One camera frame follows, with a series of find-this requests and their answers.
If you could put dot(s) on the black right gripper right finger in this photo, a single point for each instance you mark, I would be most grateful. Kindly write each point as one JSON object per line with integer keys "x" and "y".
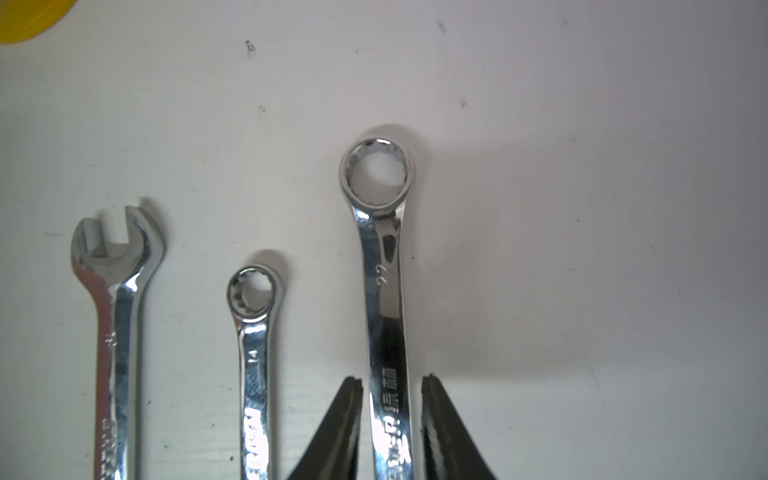
{"x": 449, "y": 450}

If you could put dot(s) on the small chrome combination wrench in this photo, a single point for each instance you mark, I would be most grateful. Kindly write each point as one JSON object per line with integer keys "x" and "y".
{"x": 253, "y": 336}

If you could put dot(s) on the long chrome combination wrench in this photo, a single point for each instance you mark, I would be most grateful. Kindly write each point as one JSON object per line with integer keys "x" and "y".
{"x": 379, "y": 227}

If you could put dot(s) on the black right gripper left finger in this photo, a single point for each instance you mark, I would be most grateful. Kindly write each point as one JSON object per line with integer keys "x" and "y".
{"x": 333, "y": 451}

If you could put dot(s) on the yellow pencil cup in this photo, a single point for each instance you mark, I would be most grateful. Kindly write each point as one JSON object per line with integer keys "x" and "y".
{"x": 22, "y": 20}

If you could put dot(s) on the chrome end wrench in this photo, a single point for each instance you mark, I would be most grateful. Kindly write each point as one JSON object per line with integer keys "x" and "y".
{"x": 116, "y": 284}

